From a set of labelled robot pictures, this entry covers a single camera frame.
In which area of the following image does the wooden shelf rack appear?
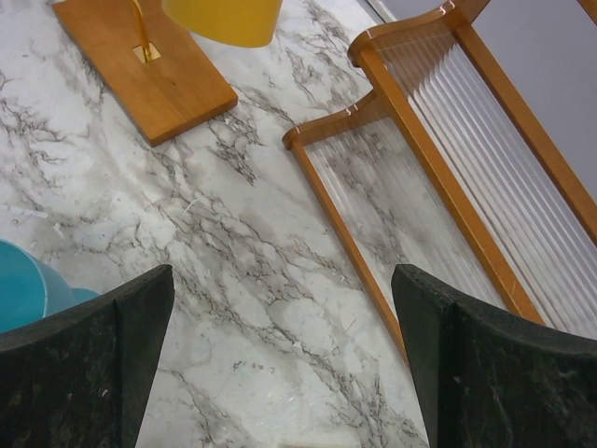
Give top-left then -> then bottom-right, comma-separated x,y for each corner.
283,1 -> 596,347

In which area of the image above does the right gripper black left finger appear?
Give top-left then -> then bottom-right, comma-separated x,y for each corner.
1,264 -> 174,447

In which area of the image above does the blue plastic goblet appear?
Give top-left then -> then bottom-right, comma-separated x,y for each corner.
0,240 -> 99,333

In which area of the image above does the wooden base of glass rack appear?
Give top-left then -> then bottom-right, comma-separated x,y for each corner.
52,0 -> 238,147

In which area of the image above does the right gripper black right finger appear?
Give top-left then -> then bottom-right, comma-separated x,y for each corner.
391,264 -> 596,447

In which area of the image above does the yellow plastic goblet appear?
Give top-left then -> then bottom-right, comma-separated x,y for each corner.
161,0 -> 282,49

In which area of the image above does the gold wire glass rack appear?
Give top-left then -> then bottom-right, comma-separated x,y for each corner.
128,0 -> 161,63

